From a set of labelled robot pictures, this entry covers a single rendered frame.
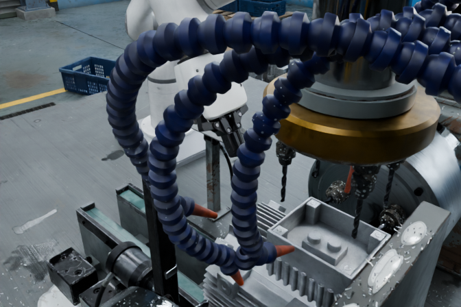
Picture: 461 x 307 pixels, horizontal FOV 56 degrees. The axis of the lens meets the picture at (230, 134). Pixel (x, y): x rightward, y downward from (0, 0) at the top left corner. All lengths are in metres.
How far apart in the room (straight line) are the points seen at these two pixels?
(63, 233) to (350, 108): 0.88
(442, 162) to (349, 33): 0.59
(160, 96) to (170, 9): 0.75
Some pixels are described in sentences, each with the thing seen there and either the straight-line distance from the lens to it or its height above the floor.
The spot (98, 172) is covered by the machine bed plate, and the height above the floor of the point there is 0.80.
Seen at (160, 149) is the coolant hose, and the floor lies 1.35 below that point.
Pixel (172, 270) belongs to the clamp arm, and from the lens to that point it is 0.61.
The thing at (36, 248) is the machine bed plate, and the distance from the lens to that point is 1.14.
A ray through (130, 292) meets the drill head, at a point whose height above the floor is 1.15.
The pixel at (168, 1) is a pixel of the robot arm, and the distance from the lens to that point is 0.67.
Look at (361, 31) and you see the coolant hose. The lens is 0.22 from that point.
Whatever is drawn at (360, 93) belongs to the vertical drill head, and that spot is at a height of 1.36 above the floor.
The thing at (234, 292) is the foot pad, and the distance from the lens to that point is 0.61.
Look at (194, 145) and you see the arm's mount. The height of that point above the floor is 0.83.
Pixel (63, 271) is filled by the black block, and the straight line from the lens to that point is 0.97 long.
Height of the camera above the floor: 1.51
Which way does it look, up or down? 28 degrees down
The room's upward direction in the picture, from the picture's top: straight up
